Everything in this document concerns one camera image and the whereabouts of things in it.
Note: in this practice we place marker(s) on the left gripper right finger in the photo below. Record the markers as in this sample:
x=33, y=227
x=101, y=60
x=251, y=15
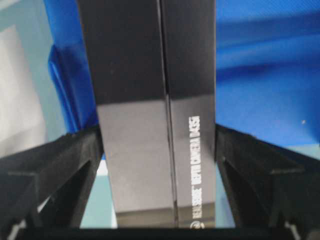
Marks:
x=269, y=187

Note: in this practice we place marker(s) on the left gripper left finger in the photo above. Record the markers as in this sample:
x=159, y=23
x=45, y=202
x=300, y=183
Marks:
x=44, y=190

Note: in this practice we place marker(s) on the black box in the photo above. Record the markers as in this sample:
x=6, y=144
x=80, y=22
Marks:
x=152, y=67

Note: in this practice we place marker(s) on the clear plastic storage case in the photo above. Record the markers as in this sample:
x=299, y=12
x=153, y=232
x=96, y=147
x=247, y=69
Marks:
x=29, y=108

